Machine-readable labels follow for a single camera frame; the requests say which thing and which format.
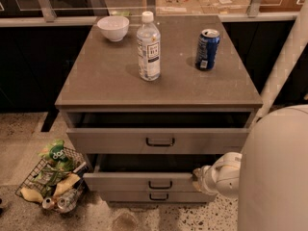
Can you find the yellow snack bag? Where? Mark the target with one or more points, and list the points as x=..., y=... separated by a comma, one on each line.
x=31, y=195
x=66, y=184

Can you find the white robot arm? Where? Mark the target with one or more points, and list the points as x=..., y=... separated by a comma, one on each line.
x=269, y=177

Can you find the clear plastic water bottle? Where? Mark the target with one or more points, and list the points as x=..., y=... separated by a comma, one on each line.
x=149, y=48

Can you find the white diagonal pole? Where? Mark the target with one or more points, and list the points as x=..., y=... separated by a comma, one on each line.
x=294, y=45

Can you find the white ceramic bowl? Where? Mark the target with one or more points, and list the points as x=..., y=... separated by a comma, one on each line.
x=113, y=28

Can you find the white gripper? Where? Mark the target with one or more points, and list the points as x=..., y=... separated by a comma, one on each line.
x=209, y=177

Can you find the grey drawer cabinet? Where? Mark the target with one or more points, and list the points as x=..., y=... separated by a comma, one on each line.
x=105, y=77

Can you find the green snack bag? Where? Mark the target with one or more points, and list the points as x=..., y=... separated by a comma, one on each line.
x=53, y=153

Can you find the left cardboard box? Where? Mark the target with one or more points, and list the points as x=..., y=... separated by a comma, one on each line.
x=178, y=7

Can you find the black wire basket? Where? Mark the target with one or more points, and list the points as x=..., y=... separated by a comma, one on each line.
x=44, y=178

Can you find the crushed silver can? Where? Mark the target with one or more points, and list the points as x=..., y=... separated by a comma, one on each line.
x=63, y=203

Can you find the grey top drawer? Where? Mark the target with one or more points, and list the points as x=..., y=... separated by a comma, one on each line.
x=159, y=133

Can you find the blue soda can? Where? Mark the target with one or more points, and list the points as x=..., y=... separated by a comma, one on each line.
x=207, y=49

